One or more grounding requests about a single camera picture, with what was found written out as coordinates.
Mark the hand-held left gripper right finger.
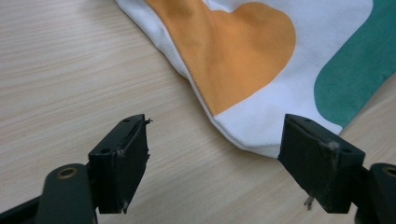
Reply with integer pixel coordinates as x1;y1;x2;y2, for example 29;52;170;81
277;113;366;215

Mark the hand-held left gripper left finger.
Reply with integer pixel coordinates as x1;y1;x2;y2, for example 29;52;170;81
88;113;153;215

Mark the white tote bag orange green print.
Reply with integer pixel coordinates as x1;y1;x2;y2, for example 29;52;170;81
114;0;396;159

